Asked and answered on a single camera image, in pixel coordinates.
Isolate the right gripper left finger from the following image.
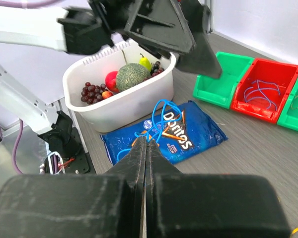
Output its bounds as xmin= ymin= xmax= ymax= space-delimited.
xmin=0 ymin=137 xmax=147 ymax=238

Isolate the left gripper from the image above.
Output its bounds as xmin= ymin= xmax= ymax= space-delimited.
xmin=57 ymin=0 xmax=211 ymax=55

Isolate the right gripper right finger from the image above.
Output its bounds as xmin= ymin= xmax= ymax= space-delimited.
xmin=147 ymin=141 xmax=292 ymax=238

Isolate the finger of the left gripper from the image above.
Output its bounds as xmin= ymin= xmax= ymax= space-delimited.
xmin=175 ymin=32 xmax=223 ymax=79

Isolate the blue thin cable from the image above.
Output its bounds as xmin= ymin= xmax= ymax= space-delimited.
xmin=243 ymin=79 xmax=282 ymax=110
xmin=116 ymin=99 xmax=186 ymax=161

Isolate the left green bin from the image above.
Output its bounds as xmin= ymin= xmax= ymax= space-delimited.
xmin=193 ymin=52 xmax=255 ymax=109

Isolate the yellow green pear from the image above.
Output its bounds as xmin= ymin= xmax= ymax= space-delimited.
xmin=139 ymin=53 xmax=152 ymax=71

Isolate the green melon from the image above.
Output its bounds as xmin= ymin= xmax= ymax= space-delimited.
xmin=116 ymin=63 xmax=150 ymax=92

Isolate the red bin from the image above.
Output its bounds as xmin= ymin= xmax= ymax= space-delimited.
xmin=230 ymin=58 xmax=298 ymax=124

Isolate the blue Doritos chip bag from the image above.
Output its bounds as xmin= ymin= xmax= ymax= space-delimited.
xmin=101 ymin=101 xmax=228 ymax=164

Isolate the red apple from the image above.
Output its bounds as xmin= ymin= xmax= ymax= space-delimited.
xmin=105 ymin=71 xmax=119 ymax=93

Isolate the white fruit basket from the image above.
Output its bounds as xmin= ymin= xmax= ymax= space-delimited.
xmin=63 ymin=40 xmax=176 ymax=133

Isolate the red grapes bunch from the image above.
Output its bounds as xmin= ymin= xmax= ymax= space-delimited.
xmin=80 ymin=82 xmax=109 ymax=105

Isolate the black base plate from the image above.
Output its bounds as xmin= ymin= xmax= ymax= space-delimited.
xmin=39 ymin=127 xmax=97 ymax=176

